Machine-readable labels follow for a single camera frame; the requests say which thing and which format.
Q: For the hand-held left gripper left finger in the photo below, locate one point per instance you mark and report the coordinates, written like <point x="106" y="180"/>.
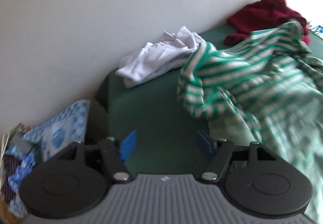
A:
<point x="128" y="144"/>

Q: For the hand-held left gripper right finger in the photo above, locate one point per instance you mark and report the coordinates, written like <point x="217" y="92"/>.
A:
<point x="204" y="143"/>

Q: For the green white striped shirt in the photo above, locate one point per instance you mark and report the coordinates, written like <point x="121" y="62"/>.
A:
<point x="265" y="82"/>

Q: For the white clothes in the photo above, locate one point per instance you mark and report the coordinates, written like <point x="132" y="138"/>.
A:
<point x="156" y="60"/>

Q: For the black cabinet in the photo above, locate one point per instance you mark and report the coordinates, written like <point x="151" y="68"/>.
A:
<point x="97" y="123"/>

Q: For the blue floral towel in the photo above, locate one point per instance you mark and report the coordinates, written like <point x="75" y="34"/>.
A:
<point x="63" y="125"/>

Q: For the blue patterned cloth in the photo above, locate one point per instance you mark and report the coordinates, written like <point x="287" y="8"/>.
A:
<point x="21" y="176"/>

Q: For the bundle of pale sticks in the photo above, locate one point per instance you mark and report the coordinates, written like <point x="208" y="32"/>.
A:
<point x="6" y="145"/>

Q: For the dark red striped cloth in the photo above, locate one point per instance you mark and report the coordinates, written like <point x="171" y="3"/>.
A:
<point x="10" y="176"/>

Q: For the dark red garment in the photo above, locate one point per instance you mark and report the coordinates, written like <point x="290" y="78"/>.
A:
<point x="260" y="14"/>

